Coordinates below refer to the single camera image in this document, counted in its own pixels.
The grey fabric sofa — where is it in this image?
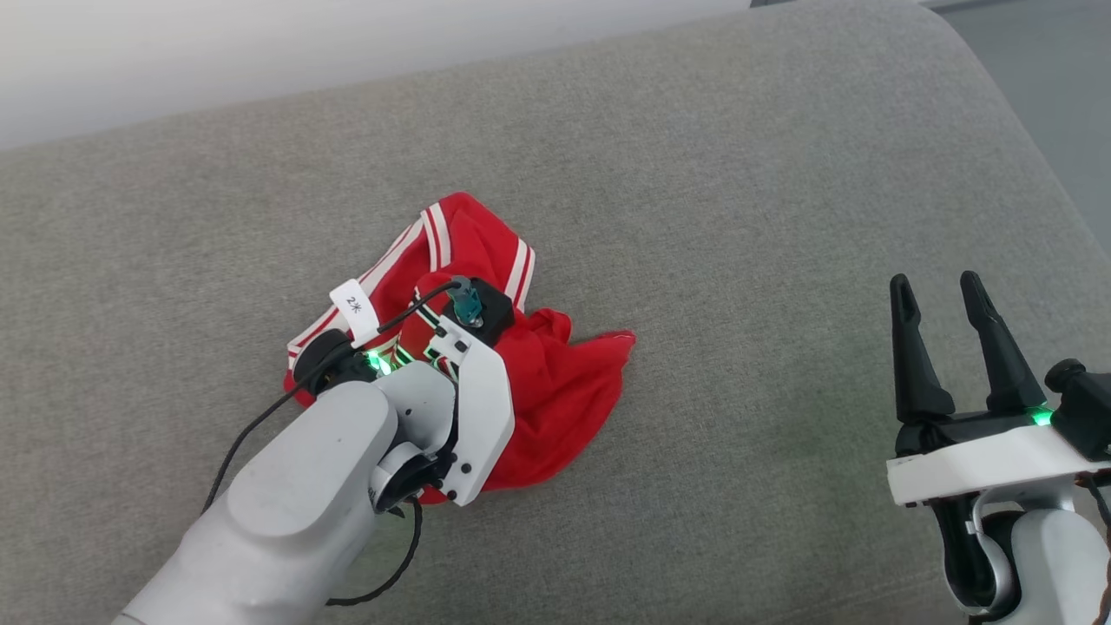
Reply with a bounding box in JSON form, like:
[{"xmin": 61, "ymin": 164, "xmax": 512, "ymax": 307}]
[{"xmin": 0, "ymin": 0, "xmax": 1111, "ymax": 625}]

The thin black cable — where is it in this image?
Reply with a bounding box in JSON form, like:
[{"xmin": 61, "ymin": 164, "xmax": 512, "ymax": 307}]
[{"xmin": 201, "ymin": 280, "xmax": 463, "ymax": 607}]

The red basketball jersey number 23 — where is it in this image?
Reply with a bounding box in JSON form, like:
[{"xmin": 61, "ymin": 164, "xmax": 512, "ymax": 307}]
[{"xmin": 284, "ymin": 191, "xmax": 637, "ymax": 506}]

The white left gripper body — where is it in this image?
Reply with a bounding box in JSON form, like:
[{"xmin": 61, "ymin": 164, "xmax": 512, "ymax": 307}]
[{"xmin": 292, "ymin": 315, "xmax": 518, "ymax": 509}]

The white cable label tag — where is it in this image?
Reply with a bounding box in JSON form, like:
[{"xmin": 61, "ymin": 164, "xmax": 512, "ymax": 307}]
[{"xmin": 329, "ymin": 279, "xmax": 381, "ymax": 349}]

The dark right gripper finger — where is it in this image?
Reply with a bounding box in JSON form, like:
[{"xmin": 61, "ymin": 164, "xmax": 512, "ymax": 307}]
[
  {"xmin": 959, "ymin": 270, "xmax": 1049, "ymax": 415},
  {"xmin": 889, "ymin": 273, "xmax": 957, "ymax": 429}
]

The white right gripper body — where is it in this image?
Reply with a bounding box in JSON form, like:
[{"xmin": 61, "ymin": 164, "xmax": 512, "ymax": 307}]
[{"xmin": 885, "ymin": 404, "xmax": 1111, "ymax": 508}]

